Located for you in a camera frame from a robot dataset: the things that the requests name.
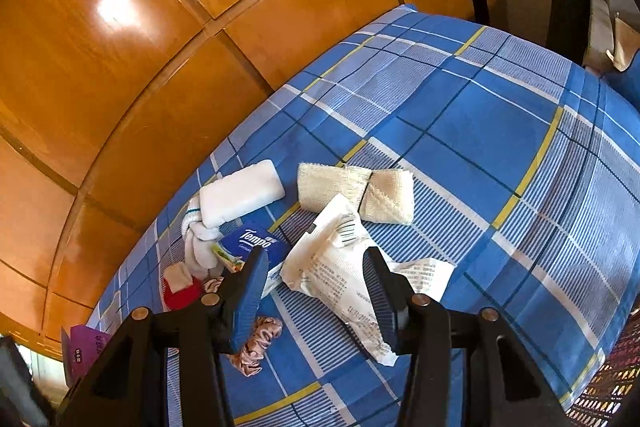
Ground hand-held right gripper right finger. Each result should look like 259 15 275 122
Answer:
362 246 571 427

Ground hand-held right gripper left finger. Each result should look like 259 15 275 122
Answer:
57 247 271 427

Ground blue tissue pack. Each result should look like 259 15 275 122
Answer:
210 227 293 300

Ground white printed plastic packet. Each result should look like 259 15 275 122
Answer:
280 193 456 367

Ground white rectangular soft pack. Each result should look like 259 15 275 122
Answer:
199 159 286 228

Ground pink striped scrunchie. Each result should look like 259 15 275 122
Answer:
202 276 283 378

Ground red and white sock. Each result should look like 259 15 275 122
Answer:
162 263 206 312

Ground white striped socks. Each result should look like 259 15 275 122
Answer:
184 199 226 280

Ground beige knitted cloth roll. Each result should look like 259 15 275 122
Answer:
296 163 416 226

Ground purple box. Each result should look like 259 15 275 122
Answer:
60 324 113 388

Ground blue plaid bed sheet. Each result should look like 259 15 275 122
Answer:
85 4 640 427

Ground patterned rug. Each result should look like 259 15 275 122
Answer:
565 307 640 427

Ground wooden wardrobe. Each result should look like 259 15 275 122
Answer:
0 0 506 348

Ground cardboard box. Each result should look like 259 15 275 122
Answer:
582 0 640 72

